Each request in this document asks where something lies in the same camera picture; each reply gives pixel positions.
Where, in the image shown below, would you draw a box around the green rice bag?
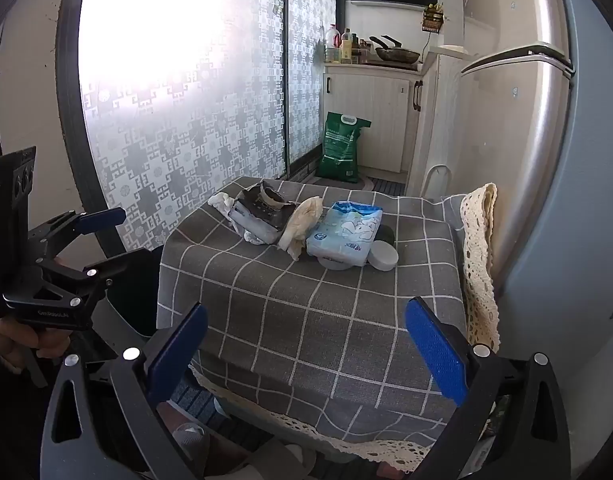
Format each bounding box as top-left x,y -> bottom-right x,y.
315,111 -> 372,183

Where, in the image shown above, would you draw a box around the person's left hand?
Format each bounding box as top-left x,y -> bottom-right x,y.
0,320 -> 72,375

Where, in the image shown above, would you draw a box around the clear red-capped bottle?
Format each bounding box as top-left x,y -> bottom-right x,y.
325,25 -> 341,64

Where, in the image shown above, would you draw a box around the cream paper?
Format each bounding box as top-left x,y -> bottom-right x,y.
278,196 -> 324,262

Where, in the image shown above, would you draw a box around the torn grey cardboard box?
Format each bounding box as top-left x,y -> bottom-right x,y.
228,180 -> 298,246

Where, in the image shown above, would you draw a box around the dark sauce bottle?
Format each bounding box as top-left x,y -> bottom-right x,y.
353,34 -> 373,64

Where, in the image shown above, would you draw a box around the frosted patterned sliding door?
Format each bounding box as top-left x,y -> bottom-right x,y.
55,0 -> 337,261

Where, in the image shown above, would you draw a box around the striped floor mat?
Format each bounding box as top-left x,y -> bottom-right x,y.
370,172 -> 410,196

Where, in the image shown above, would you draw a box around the white tissue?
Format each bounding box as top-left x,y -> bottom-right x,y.
208,191 -> 237,214

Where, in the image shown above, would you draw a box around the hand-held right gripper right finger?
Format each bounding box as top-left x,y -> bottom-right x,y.
404,296 -> 572,480

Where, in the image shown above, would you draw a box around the grey slipper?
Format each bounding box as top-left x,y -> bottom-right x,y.
169,422 -> 212,463

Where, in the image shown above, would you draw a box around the white round lid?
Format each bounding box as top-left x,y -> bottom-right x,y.
369,241 -> 399,272

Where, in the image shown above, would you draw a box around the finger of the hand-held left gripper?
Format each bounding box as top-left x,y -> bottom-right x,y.
39,249 -> 152,293
26,207 -> 127,261

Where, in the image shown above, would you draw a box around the wall spice rack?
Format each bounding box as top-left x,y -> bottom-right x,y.
420,2 -> 446,34

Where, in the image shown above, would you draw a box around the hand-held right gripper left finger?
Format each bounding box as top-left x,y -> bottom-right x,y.
40,302 -> 208,480

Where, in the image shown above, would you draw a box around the black frying pan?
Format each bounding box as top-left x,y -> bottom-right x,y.
369,35 -> 421,64

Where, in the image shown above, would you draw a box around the blue tissue packet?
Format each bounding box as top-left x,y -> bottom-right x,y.
306,201 -> 383,266

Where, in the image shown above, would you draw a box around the silver refrigerator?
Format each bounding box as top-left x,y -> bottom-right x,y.
421,0 -> 613,321

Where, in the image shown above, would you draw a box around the white kitchen cabinet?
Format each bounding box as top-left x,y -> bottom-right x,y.
322,45 -> 468,196

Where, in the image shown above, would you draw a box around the grey checked tablecloth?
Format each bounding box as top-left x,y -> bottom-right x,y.
156,176 -> 502,475

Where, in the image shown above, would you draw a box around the grey oval floor mat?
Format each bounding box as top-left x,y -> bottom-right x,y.
313,172 -> 375,192

